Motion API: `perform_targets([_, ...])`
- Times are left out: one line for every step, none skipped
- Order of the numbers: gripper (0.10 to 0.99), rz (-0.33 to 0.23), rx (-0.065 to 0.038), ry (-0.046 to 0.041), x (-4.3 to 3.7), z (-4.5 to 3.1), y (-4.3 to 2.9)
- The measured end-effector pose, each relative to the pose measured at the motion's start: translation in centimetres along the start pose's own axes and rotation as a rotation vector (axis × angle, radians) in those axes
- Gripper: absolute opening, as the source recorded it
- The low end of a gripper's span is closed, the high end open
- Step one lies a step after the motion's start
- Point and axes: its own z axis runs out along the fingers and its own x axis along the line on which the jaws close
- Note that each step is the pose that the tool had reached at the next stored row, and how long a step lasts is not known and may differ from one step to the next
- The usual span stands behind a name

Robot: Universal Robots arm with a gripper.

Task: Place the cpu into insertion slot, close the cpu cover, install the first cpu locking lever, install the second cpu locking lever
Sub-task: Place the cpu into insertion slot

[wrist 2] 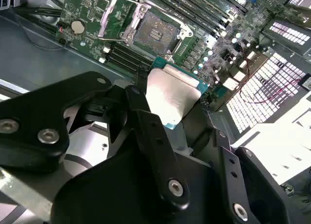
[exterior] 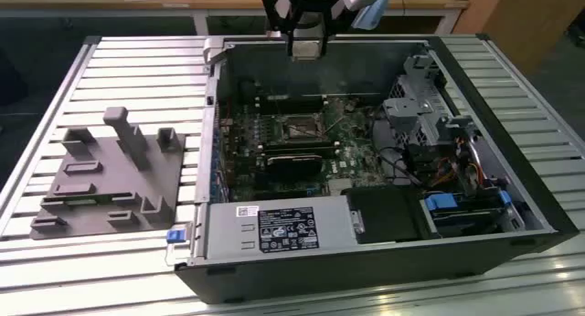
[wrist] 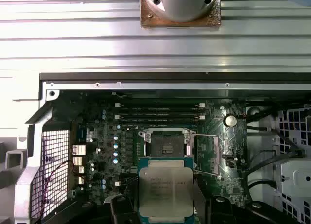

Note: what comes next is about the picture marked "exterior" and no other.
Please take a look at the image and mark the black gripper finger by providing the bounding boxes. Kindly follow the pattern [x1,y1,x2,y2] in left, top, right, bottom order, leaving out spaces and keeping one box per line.
[318,5,338,56]
[285,7,305,58]

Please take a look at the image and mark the blue case latch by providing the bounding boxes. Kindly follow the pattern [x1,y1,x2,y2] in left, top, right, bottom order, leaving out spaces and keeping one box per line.
[164,228,189,244]

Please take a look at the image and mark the green RAM stick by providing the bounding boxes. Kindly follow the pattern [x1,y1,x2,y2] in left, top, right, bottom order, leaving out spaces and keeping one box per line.
[45,195,114,206]

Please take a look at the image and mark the grey case release handle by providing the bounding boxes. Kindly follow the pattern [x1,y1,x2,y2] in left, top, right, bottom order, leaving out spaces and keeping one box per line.
[202,38,230,65]

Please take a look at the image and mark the hard disk in blue carrier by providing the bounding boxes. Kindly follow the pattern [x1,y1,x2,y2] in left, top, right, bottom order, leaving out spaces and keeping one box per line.
[421,191,509,235]

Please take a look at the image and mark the orange yellow wire bundle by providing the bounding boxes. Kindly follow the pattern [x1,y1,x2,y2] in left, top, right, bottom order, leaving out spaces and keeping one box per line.
[429,157,486,190]

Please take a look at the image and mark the small silver heatsink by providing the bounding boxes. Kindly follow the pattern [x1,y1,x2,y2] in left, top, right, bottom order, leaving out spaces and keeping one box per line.
[329,178,356,195]

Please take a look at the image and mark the green motherboard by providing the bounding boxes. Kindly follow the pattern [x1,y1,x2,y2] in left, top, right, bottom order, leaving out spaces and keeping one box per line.
[214,96,398,204]

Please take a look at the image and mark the wooden desk white legs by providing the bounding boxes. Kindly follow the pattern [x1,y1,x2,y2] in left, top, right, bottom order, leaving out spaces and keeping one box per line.
[0,0,472,35]

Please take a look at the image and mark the grey power supply unit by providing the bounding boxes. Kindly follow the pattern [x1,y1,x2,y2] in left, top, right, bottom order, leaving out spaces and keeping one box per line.
[200,195,360,262]

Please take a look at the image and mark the black open PC case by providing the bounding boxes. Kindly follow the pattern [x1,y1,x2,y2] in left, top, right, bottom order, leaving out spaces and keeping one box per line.
[173,33,581,305]

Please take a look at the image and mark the CPU socket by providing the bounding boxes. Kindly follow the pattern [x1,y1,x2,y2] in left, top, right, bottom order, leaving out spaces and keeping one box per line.
[282,114,326,141]

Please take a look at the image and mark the grey metal drive cage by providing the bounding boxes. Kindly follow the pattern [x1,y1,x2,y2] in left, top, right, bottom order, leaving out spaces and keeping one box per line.
[381,53,476,146]

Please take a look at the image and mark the grey parts rack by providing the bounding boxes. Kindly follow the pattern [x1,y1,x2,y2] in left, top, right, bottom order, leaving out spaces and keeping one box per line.
[28,106,188,241]

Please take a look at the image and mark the wooden cabinet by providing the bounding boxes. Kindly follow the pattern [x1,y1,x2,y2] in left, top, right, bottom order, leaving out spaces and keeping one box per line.
[456,0,585,75]

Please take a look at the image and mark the thin wire locking lever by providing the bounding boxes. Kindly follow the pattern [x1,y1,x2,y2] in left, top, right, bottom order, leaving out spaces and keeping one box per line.
[328,115,349,134]

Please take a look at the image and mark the black graphics card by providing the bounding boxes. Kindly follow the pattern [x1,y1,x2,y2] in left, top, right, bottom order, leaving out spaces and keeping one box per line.
[264,154,325,176]

